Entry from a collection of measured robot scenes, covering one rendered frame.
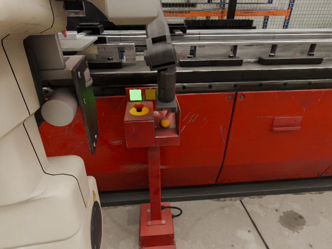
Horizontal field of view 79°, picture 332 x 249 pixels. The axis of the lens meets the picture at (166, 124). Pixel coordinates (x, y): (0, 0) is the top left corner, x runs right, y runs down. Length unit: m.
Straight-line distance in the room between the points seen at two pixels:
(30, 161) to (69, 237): 0.14
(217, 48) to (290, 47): 0.36
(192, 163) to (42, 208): 0.95
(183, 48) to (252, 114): 0.48
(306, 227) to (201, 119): 0.92
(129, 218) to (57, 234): 1.02
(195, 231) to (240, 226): 0.27
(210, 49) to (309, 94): 0.54
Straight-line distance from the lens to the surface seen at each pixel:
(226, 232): 1.36
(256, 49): 1.14
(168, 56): 0.56
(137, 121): 0.71
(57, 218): 0.36
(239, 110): 1.08
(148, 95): 0.83
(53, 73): 0.37
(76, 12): 1.06
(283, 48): 1.21
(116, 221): 1.39
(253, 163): 1.33
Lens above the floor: 1.13
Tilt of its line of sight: 31 degrees down
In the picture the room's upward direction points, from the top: straight up
